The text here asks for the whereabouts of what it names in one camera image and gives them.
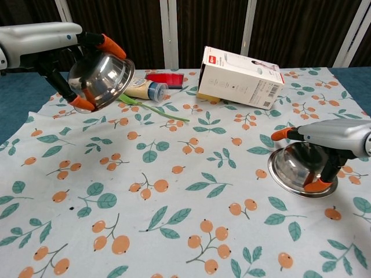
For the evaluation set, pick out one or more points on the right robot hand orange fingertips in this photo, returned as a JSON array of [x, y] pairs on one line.
[[333, 136]]

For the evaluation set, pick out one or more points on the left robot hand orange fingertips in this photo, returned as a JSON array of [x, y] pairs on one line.
[[43, 37]]

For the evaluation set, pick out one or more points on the stainless steel bowl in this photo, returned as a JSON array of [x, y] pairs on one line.
[[292, 171], [101, 78]]

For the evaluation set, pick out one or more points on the right robot arm grey-blue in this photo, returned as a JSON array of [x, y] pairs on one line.
[[368, 144]]

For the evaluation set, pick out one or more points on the floral tablecloth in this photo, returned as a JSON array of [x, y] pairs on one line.
[[203, 202]]

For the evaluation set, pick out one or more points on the white cardboard product box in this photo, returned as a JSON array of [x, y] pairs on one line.
[[237, 84]]

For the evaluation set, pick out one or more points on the mayonnaise squeeze bottle blue cap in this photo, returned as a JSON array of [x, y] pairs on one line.
[[145, 88]]

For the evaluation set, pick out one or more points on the red stamp pad black case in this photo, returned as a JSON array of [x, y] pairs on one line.
[[165, 79]]

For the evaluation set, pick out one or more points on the yellow sponge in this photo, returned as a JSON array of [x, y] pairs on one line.
[[208, 98]]

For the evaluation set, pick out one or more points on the artificial pink tulip green stem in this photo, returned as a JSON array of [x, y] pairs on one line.
[[162, 112]]

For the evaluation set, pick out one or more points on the dark pleated curtain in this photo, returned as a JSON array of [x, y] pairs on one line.
[[203, 23]]

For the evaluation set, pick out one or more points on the white frame post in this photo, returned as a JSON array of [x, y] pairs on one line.
[[169, 34], [350, 32], [62, 8], [248, 29]]

